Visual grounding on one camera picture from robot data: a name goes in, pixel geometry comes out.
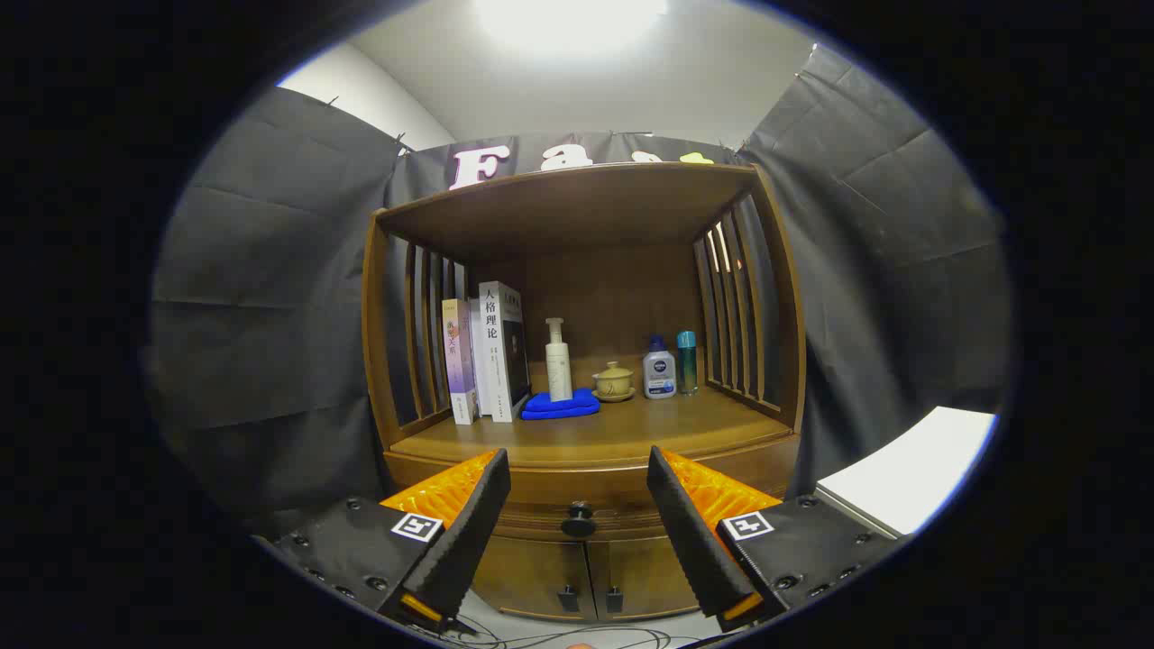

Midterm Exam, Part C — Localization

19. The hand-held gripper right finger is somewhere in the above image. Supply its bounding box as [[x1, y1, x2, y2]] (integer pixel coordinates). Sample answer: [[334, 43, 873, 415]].
[[646, 445, 907, 634]]

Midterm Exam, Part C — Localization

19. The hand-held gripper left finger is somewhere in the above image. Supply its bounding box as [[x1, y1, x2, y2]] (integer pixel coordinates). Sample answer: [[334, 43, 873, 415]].
[[261, 448, 512, 632]]

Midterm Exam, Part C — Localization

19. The wooden drawer with black knob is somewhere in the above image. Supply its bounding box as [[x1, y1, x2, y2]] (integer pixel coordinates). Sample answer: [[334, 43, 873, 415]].
[[386, 437, 801, 542]]

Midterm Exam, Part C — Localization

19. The wooden cabinet door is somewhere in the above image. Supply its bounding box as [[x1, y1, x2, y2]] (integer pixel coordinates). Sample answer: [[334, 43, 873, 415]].
[[469, 536, 596, 623], [586, 536, 700, 621]]

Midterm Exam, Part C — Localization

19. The wooden countertop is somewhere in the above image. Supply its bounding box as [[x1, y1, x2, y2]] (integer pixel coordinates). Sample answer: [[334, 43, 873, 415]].
[[389, 388, 794, 470]]

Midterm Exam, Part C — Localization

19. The brown wooden cabinet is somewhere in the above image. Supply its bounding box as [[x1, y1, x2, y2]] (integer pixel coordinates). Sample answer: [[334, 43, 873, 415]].
[[361, 162, 808, 623]]

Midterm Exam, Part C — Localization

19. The blue folded cloth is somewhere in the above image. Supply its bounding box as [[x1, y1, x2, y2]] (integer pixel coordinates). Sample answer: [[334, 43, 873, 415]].
[[520, 388, 601, 421]]

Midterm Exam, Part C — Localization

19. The white bottle with blue cap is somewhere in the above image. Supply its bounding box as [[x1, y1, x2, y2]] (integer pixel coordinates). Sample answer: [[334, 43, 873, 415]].
[[642, 335, 677, 400]]

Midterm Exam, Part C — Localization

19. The teal bottle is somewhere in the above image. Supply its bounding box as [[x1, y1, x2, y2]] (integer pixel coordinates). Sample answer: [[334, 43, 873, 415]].
[[677, 330, 700, 396]]

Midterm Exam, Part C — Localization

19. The yellow lidded teacup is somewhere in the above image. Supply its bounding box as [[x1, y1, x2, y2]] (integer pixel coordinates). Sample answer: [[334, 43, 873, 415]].
[[591, 361, 637, 403]]

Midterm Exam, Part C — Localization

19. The thin white book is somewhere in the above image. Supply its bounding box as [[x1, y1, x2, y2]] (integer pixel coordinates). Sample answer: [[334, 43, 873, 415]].
[[467, 297, 495, 417]]

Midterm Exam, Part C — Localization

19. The purple book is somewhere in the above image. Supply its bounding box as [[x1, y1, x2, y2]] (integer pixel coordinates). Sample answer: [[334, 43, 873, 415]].
[[442, 298, 479, 425]]

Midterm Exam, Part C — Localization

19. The thick white and black book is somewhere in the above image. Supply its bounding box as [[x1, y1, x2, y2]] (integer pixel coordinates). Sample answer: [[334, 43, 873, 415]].
[[478, 280, 533, 423]]

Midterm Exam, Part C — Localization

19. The white pump bottle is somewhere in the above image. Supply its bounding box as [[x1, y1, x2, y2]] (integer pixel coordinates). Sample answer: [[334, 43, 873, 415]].
[[545, 317, 574, 403]]

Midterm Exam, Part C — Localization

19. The white table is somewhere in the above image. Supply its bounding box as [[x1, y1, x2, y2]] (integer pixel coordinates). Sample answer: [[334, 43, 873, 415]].
[[816, 406, 997, 539]]

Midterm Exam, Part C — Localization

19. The black backdrop cloth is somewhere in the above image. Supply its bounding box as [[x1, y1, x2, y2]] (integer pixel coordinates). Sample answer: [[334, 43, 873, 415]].
[[149, 45, 1011, 533]]

